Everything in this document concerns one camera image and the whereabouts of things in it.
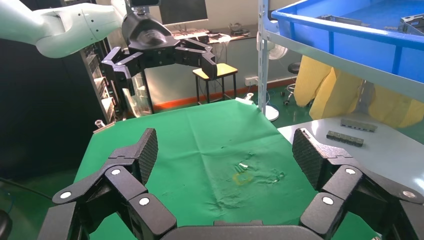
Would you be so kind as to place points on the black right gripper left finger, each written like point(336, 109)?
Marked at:
point(129, 198)

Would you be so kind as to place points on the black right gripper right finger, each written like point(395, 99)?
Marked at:
point(344, 195)

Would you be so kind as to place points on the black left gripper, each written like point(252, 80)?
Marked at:
point(149, 39)

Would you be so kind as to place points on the large bent sheet metal part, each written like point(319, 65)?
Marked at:
point(412, 24)
point(341, 20)

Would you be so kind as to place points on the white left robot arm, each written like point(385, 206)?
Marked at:
point(49, 26)

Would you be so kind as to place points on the clear plastic container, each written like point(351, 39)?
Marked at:
point(140, 96)

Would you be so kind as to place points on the computer keyboard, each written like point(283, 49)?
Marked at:
point(190, 33)

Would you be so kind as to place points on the black computer monitor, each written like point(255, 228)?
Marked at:
point(182, 11)

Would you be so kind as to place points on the grey slotted metal bar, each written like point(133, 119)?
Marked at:
point(358, 125)
point(344, 138)

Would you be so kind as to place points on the dark equipment rack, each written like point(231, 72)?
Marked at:
point(99, 82)

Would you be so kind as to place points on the yellow seat metal stool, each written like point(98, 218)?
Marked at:
point(225, 69)

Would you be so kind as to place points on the silver binder clip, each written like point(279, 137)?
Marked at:
point(102, 126)
point(245, 100)

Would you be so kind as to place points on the green table cloth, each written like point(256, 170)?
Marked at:
point(205, 139)

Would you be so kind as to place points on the wooden office desk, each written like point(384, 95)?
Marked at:
point(246, 35)

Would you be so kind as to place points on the white power strip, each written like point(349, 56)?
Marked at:
point(251, 80)

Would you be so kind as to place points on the yellow fabric cover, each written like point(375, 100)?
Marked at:
point(331, 92)

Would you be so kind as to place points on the black round swivel stool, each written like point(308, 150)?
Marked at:
point(293, 68)

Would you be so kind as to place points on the blue plastic bin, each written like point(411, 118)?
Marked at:
point(364, 46)

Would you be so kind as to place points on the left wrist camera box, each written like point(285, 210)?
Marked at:
point(145, 2)

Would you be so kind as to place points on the white pedestal fan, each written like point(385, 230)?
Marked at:
point(280, 51)

